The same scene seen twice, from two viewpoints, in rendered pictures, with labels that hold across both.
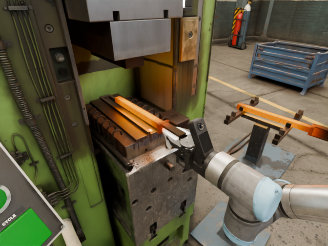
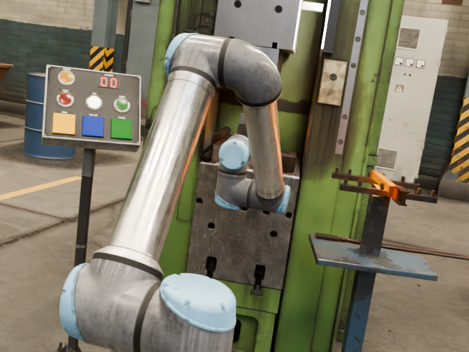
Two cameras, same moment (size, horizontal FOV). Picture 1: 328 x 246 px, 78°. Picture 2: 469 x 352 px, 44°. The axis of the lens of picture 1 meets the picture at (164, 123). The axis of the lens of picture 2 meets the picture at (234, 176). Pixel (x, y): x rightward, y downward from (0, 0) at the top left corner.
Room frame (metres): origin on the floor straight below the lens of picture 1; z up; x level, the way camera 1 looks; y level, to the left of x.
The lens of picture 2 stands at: (-0.95, -1.51, 1.30)
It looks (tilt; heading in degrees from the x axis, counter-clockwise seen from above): 11 degrees down; 45
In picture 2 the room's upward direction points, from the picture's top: 8 degrees clockwise
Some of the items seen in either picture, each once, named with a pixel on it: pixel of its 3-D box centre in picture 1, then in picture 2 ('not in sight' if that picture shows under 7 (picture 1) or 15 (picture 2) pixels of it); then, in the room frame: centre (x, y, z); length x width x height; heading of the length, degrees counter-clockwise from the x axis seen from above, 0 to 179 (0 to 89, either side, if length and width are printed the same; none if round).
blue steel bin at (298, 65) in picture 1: (288, 64); not in sight; (4.02, -2.47, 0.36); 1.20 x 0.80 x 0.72; 34
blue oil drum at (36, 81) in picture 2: not in sight; (52, 115); (2.15, 4.58, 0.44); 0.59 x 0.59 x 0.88
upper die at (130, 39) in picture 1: (110, 31); (255, 59); (0.77, 0.19, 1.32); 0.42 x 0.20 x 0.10; 40
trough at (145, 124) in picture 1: (125, 111); not in sight; (0.79, 0.17, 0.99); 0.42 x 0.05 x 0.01; 40
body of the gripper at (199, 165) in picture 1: (197, 155); not in sight; (0.46, -0.10, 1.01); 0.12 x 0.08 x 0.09; 40
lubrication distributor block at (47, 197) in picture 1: (45, 201); not in sight; (0.47, 0.42, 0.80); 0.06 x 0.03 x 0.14; 130
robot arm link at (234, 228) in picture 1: (244, 217); (233, 188); (0.34, -0.22, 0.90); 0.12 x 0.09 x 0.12; 120
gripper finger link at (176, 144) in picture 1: (178, 142); not in sight; (0.49, -0.04, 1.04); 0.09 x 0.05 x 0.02; 43
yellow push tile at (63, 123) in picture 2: not in sight; (63, 124); (0.05, 0.36, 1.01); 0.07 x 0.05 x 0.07; 154
